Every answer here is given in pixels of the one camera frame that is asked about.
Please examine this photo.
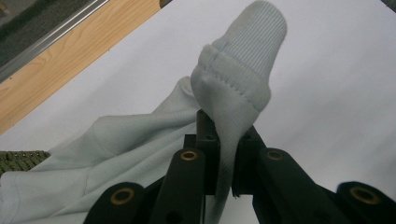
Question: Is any wooden table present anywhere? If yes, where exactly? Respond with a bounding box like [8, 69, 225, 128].
[0, 0, 163, 135]

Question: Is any metal rail strip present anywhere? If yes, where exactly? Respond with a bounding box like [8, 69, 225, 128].
[0, 0, 110, 84]

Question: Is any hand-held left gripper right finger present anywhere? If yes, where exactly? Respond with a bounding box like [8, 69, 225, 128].
[231, 124, 267, 199]

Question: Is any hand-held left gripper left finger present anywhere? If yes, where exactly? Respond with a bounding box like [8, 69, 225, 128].
[183, 108, 222, 196]

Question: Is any light grey sweatshirt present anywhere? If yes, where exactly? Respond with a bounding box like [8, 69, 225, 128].
[0, 0, 289, 224]

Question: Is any green knitted mat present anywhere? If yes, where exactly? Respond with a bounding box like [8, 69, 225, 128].
[0, 150, 51, 177]

